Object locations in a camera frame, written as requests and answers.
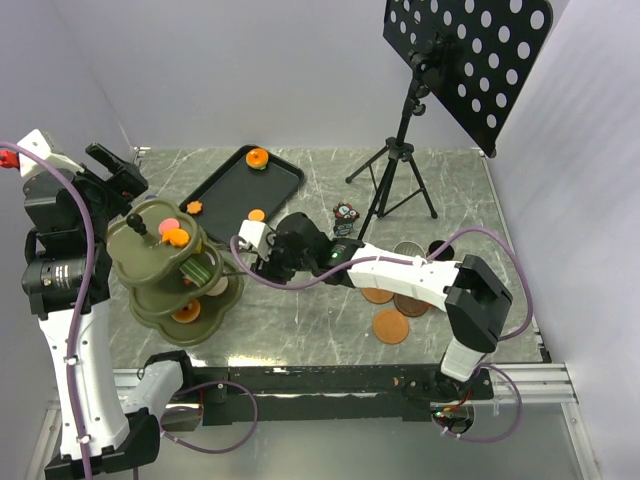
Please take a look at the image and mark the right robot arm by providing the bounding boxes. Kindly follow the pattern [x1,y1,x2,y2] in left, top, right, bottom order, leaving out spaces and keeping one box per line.
[239,213,513,399]

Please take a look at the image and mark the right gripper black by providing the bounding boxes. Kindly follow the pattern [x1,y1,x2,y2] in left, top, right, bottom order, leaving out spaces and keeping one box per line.
[251,230,316,290]

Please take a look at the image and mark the orange flower cookie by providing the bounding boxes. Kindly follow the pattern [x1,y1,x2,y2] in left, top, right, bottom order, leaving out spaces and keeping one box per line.
[186,200,203,215]

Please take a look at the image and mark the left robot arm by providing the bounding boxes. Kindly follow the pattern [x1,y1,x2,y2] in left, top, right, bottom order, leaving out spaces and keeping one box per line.
[18,129,198,479]

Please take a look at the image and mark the orange coaster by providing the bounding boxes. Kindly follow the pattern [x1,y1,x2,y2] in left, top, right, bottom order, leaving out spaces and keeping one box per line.
[361,288,394,305]
[372,309,410,345]

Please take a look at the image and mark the orange donut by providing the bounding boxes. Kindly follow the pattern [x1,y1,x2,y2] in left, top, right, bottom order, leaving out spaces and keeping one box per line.
[245,148,270,170]
[171,299,201,324]

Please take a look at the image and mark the dark brown coaster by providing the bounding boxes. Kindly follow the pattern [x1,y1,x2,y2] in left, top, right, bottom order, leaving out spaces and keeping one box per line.
[393,294,430,318]

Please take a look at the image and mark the orange coaster front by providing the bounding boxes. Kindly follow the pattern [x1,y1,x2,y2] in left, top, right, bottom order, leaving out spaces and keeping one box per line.
[372,309,410,345]

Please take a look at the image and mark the black serving tray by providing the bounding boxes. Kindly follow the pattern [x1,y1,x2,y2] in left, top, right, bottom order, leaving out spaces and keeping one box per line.
[179,144,305,244]

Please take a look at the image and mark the green three-tier serving stand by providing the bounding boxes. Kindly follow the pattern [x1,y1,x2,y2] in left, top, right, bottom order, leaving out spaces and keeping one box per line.
[107,198,244,347]

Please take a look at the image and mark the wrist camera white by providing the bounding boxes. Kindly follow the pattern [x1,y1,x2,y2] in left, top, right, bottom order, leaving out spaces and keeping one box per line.
[17,129,84,180]
[238,220,274,260]

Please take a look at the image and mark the black base frame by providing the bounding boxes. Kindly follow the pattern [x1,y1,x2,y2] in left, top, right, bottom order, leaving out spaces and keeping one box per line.
[149,352,496,434]

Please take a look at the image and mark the white cream donut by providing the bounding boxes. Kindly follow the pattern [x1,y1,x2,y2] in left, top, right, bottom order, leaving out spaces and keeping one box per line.
[206,277,229,297]

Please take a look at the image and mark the orange star cookie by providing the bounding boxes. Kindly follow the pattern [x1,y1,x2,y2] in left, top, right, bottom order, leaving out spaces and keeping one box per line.
[161,228,191,248]

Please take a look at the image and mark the striped ceramic cup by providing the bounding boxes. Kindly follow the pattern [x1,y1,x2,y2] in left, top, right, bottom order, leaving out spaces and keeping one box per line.
[393,241,425,257]

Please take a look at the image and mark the dark brown mug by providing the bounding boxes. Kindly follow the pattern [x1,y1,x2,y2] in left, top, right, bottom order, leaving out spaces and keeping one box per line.
[428,240,455,261]

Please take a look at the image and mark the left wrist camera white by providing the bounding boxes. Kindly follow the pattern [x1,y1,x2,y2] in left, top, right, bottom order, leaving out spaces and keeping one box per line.
[17,129,84,180]

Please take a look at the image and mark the orange donut back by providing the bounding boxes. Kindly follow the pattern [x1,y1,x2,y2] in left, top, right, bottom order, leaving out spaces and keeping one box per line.
[245,148,270,170]

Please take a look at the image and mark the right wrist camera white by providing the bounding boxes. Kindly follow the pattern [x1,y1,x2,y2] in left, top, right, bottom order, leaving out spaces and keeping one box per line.
[238,220,274,260]

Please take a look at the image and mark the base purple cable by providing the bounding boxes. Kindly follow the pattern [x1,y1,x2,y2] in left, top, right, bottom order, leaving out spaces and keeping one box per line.
[157,383,260,456]

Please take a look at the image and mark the orange coaster left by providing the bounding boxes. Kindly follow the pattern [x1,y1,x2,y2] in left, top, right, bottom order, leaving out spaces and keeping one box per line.
[361,288,394,305]

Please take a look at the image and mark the green layered cake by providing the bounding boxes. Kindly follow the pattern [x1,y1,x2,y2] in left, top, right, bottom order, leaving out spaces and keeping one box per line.
[179,258,212,288]

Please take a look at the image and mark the pink round cookie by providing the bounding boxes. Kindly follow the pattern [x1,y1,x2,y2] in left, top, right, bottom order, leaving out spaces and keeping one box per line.
[158,218,180,235]

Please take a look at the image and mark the black cartoon figurine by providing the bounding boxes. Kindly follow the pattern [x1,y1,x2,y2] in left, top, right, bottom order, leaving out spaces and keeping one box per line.
[333,202,360,237]

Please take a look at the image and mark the orange round cookie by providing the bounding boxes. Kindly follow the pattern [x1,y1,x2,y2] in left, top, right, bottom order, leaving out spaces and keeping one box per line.
[248,209,266,222]

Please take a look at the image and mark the orange donut front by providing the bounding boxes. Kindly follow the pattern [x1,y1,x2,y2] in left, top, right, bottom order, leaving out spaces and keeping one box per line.
[171,299,201,324]

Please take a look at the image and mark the black music stand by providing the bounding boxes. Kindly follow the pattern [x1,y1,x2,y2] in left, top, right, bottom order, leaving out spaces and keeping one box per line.
[345,0,553,237]

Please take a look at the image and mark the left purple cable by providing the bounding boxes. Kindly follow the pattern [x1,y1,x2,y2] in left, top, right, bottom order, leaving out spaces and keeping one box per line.
[0,141,96,480]

